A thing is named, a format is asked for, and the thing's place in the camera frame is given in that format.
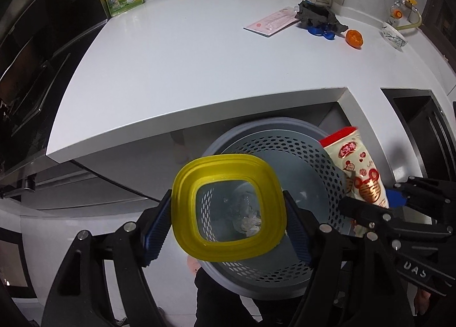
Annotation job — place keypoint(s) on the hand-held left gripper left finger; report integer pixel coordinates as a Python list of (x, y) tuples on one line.
[(156, 231)]

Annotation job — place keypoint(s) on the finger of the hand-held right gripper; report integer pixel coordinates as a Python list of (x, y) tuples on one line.
[(424, 191), (367, 215)]

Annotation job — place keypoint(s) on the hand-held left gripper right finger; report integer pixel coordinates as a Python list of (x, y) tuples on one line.
[(297, 231)]

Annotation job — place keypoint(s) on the yellow plastic lid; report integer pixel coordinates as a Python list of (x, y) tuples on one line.
[(185, 206)]

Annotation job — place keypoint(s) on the red and cream snack wrapper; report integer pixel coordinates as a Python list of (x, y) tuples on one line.
[(359, 170)]

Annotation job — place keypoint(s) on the brownish paper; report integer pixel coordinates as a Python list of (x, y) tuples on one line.
[(249, 224)]

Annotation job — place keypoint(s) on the grey perforated waste basket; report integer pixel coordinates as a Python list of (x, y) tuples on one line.
[(306, 156)]

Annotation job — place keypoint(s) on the person's right hand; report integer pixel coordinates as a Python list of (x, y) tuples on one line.
[(423, 295)]

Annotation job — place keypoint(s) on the dark steel sink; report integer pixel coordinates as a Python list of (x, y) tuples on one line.
[(416, 120)]

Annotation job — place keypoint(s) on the clear glass mug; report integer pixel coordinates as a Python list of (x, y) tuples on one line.
[(393, 38)]

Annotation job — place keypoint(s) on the orange plastic cap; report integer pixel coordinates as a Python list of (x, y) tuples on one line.
[(354, 38)]

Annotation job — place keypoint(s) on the black crumpled cloth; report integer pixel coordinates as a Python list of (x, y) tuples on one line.
[(317, 15)]

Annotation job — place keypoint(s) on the flat pink box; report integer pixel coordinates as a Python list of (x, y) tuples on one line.
[(270, 22)]

